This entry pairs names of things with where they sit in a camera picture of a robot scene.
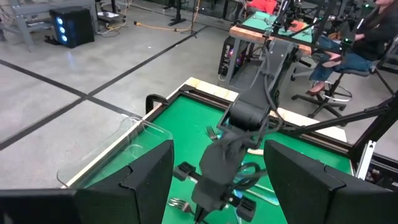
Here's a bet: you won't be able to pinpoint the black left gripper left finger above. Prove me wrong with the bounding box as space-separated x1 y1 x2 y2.
0 139 175 224

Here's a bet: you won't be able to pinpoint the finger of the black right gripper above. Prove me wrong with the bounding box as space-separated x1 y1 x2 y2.
193 207 210 224

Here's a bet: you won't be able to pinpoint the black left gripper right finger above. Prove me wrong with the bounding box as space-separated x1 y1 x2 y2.
262 139 398 224

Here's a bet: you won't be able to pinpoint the dark metal fork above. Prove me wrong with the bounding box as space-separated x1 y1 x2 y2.
205 125 220 141

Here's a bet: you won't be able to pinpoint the green felt table mat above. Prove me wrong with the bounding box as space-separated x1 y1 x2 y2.
83 93 354 224

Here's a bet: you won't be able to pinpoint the clear plastic bin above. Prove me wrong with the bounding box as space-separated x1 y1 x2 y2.
57 116 174 189

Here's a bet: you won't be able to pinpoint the silver aluminium extrusion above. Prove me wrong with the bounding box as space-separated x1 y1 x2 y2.
356 139 377 181

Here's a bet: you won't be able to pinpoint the black swivel stool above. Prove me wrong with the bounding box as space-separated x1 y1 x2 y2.
291 67 396 119

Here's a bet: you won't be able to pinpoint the wooden robot table green mat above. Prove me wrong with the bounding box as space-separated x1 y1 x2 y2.
229 11 315 86

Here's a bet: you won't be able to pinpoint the black stand base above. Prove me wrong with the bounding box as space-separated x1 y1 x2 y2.
167 0 187 27

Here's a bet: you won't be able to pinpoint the person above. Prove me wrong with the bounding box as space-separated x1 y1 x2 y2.
306 0 398 96
247 0 277 15

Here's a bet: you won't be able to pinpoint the black computer tower blue lights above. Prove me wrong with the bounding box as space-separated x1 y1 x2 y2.
49 6 96 49

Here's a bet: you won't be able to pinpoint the grey metal desk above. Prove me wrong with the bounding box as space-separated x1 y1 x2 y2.
0 0 99 53

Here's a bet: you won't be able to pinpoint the black clamp handle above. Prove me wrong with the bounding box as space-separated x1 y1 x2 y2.
145 93 171 115

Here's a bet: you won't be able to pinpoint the yellow extension cable with plug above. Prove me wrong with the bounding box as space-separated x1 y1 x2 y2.
133 0 201 33

